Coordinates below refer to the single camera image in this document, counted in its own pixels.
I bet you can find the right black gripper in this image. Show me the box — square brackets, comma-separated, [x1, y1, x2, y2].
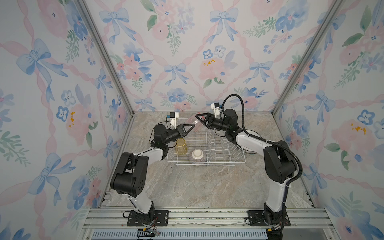
[195, 115, 229, 135]

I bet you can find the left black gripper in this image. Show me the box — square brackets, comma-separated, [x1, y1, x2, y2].
[163, 125, 194, 147]

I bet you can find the yellow glass cup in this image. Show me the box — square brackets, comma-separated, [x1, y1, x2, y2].
[176, 138, 188, 155]

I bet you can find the white wire dish rack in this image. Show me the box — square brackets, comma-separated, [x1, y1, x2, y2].
[166, 125, 246, 166]

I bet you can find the pink glass cup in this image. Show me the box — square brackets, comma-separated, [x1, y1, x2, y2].
[187, 116, 202, 129]

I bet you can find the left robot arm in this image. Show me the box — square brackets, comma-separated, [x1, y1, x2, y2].
[110, 123, 195, 226]

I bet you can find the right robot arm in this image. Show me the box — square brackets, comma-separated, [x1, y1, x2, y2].
[196, 109, 302, 230]

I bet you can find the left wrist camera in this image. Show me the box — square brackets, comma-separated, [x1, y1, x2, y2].
[169, 112, 179, 128]

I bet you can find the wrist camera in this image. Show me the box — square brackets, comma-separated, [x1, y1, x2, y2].
[211, 102, 223, 119]
[169, 112, 179, 128]

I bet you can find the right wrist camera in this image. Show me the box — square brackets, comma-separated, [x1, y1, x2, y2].
[211, 102, 223, 119]

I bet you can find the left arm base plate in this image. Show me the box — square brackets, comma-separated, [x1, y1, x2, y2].
[123, 210, 169, 227]

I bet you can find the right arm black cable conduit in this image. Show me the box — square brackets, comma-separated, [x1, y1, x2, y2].
[220, 93, 304, 187]

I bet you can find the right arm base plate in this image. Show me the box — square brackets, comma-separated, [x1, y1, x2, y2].
[245, 210, 291, 228]

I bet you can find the aluminium rail frame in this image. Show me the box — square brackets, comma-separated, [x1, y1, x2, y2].
[78, 206, 341, 240]

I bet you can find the left aluminium corner post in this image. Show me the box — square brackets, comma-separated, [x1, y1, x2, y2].
[73, 0, 134, 116]

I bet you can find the aluminium corner post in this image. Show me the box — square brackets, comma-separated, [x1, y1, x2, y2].
[73, 0, 134, 116]
[271, 0, 346, 116]

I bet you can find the right aluminium corner post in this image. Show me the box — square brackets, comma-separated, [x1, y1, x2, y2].
[271, 0, 346, 116]

